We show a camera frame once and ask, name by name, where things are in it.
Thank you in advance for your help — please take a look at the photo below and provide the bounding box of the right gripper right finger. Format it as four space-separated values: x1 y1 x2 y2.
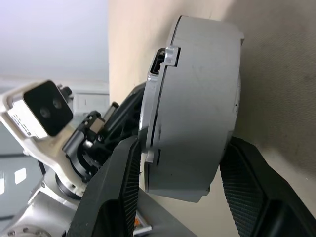
219 135 316 237

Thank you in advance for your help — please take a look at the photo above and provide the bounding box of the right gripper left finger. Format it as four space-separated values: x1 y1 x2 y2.
66 135 143 237

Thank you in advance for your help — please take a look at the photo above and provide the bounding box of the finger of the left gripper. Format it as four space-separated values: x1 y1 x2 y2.
116 83 148 129
98 116 140 155

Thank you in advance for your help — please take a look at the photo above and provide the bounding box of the grey motor end cover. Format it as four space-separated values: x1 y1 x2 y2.
138 15 183 194

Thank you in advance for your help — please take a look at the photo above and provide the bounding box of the grey motor stator housing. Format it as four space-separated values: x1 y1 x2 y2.
147 15 245 204

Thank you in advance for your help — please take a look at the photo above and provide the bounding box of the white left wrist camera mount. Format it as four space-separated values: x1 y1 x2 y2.
0 79 86 197

